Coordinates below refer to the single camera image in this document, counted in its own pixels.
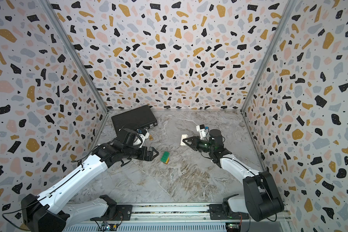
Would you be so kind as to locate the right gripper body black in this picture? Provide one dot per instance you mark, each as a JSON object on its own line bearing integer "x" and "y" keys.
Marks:
{"x": 205, "y": 146}

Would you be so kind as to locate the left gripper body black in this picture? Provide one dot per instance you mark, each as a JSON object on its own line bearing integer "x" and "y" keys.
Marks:
{"x": 134, "y": 152}

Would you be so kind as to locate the green lego brick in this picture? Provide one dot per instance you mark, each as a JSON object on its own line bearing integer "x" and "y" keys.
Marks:
{"x": 165, "y": 156}

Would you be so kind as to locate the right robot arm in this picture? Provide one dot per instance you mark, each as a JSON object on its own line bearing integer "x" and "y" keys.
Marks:
{"x": 260, "y": 199}

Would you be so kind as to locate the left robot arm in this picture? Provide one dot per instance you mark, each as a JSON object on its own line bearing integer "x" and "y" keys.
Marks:
{"x": 50, "y": 211}

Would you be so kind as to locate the black briefcase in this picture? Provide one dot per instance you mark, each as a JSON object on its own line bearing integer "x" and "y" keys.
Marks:
{"x": 137, "y": 119}

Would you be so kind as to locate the small circuit board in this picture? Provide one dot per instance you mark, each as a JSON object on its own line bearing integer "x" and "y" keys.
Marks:
{"x": 109, "y": 227}

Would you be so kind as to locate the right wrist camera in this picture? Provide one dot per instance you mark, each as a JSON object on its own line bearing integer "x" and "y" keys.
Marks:
{"x": 202, "y": 130}

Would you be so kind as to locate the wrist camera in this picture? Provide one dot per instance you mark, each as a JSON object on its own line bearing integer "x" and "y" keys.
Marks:
{"x": 202, "y": 130}
{"x": 144, "y": 135}

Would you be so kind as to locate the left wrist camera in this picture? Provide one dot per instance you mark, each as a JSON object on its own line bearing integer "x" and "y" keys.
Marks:
{"x": 144, "y": 135}

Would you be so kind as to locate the aluminium front rail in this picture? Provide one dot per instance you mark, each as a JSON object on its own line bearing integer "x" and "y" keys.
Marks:
{"x": 144, "y": 212}

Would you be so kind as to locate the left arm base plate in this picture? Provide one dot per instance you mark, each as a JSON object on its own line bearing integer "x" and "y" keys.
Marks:
{"x": 118, "y": 212}

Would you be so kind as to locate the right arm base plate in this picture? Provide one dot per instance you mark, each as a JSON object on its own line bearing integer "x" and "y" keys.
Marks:
{"x": 223, "y": 212}

